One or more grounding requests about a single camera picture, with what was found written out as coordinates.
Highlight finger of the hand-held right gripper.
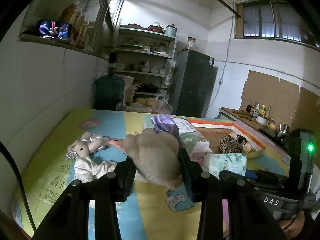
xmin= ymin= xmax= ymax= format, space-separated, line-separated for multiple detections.
xmin=219 ymin=169 xmax=288 ymax=188

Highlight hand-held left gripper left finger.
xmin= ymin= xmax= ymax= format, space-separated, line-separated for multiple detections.
xmin=31 ymin=156 xmax=137 ymax=240

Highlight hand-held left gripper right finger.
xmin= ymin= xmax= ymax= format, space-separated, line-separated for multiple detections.
xmin=178 ymin=149 xmax=286 ymax=240

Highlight beige plush toy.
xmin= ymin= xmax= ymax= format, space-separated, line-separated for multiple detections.
xmin=122 ymin=127 xmax=183 ymax=188

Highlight shallow cardboard box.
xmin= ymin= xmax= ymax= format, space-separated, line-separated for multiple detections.
xmin=187 ymin=119 xmax=268 ymax=159

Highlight green floral tissue pack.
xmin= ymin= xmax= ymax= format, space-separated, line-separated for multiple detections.
xmin=205 ymin=152 xmax=248 ymax=177

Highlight person's right forearm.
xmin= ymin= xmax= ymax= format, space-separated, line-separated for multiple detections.
xmin=280 ymin=211 xmax=314 ymax=240

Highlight pink soft toy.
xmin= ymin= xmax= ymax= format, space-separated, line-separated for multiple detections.
xmin=109 ymin=140 xmax=126 ymax=152

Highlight leopard print soft toy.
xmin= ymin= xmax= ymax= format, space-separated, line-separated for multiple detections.
xmin=219 ymin=134 xmax=244 ymax=154

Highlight pale green tissue pack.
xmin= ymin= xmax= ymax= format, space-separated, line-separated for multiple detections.
xmin=179 ymin=131 xmax=212 ymax=161

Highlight metal kettle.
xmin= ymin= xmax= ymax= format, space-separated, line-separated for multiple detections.
xmin=275 ymin=123 xmax=290 ymax=138

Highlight black gas stove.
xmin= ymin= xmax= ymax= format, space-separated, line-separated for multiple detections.
xmin=259 ymin=127 xmax=290 ymax=148

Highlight white lace cloth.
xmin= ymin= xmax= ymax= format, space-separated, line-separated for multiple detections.
xmin=72 ymin=155 xmax=118 ymax=183

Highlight purple satin pouch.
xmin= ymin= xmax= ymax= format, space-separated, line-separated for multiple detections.
xmin=151 ymin=115 xmax=181 ymax=137

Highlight grey bunny plush toy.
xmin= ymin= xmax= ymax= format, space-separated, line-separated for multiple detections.
xmin=66 ymin=132 xmax=110 ymax=161

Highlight white bowl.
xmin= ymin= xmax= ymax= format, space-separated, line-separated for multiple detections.
xmin=256 ymin=115 xmax=270 ymax=126

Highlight row of condiment bottles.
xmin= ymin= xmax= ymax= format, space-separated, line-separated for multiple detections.
xmin=246 ymin=101 xmax=273 ymax=121

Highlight clear plastic bag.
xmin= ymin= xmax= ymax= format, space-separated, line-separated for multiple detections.
xmin=150 ymin=99 xmax=173 ymax=115

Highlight kitchen counter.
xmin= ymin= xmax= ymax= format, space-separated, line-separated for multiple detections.
xmin=219 ymin=107 xmax=291 ymax=153

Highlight colourful printed blanket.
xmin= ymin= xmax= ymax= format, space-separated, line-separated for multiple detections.
xmin=10 ymin=107 xmax=293 ymax=240

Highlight blue water jug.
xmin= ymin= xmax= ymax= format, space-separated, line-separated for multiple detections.
xmin=94 ymin=52 xmax=125 ymax=111

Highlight dark refrigerator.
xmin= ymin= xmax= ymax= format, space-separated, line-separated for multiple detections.
xmin=169 ymin=49 xmax=218 ymax=118

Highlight metal shelf rack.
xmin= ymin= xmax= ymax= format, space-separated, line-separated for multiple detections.
xmin=114 ymin=25 xmax=177 ymax=108

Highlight teal lidded pot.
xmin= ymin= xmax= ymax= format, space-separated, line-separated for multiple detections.
xmin=165 ymin=24 xmax=178 ymax=37

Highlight barred window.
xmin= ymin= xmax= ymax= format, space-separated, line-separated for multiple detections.
xmin=235 ymin=1 xmax=320 ymax=48

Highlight red lidded pot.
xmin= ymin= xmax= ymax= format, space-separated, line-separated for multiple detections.
xmin=147 ymin=22 xmax=165 ymax=32

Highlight row of oil bottles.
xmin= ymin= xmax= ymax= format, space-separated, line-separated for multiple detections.
xmin=61 ymin=2 xmax=89 ymax=49

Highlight phone with lit screen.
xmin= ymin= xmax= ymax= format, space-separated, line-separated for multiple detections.
xmin=37 ymin=20 xmax=73 ymax=42

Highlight cardboard wall sheets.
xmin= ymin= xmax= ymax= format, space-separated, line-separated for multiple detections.
xmin=241 ymin=70 xmax=320 ymax=141

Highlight black cable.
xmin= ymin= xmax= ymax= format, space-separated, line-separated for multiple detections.
xmin=0 ymin=140 xmax=37 ymax=233

